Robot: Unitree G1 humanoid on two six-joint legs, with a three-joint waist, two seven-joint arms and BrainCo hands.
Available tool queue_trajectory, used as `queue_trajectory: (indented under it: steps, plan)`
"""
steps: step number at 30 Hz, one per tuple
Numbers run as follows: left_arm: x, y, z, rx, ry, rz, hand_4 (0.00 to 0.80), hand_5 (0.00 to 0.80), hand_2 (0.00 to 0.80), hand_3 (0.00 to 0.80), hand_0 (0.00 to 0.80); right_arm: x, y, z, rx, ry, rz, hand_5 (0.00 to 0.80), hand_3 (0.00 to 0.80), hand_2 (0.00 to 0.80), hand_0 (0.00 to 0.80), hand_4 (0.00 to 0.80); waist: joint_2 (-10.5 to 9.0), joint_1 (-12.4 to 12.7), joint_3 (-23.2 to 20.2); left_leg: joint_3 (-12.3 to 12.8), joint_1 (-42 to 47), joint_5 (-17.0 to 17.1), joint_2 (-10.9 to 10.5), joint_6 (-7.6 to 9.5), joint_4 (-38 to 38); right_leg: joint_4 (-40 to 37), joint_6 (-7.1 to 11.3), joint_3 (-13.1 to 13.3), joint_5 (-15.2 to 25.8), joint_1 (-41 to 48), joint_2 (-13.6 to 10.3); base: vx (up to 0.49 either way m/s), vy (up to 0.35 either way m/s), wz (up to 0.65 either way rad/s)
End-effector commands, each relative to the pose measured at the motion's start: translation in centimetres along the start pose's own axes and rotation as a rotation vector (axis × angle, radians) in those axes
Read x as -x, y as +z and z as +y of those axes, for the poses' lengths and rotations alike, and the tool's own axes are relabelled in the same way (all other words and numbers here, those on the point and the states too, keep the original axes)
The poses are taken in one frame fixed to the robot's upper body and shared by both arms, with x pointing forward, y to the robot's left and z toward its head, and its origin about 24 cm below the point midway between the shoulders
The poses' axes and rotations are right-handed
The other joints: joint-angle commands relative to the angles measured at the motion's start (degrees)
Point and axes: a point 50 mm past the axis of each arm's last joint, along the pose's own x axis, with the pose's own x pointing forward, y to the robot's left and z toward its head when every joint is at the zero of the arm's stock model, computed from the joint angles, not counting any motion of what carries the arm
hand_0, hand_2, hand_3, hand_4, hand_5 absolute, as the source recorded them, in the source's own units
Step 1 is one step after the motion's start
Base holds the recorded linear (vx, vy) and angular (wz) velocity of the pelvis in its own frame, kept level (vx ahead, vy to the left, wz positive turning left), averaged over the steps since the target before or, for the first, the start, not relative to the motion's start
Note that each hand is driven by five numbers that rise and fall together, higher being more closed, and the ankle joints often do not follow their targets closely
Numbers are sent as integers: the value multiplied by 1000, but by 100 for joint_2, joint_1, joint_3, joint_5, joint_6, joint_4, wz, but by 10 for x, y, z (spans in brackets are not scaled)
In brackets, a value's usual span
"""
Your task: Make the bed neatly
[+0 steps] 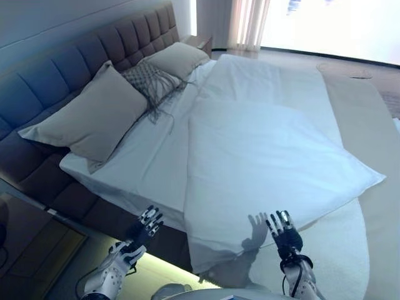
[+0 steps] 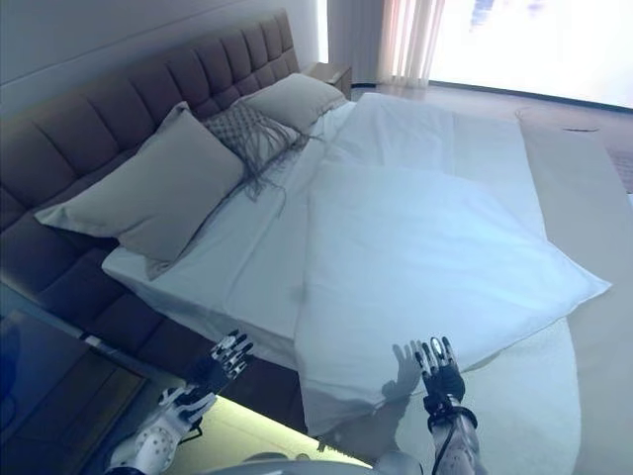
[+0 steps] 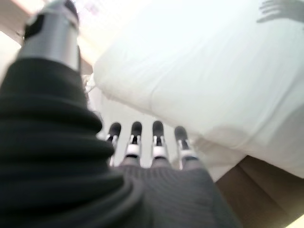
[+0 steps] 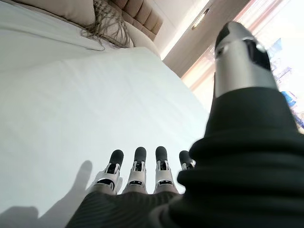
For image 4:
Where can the tufted upholstered headboard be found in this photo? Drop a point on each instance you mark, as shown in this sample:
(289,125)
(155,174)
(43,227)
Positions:
(145,14)

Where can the gold wall lamp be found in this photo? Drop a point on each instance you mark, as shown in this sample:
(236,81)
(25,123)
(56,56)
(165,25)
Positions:
(200,19)

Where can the window with city view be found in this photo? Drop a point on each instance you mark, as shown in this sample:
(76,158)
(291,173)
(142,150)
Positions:
(292,59)

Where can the knit tasselled throw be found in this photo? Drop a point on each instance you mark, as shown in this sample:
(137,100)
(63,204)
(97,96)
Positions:
(104,16)

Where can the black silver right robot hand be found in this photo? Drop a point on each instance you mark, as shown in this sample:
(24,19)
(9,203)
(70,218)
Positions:
(237,166)

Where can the beige pillow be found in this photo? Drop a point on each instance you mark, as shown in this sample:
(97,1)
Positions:
(59,9)

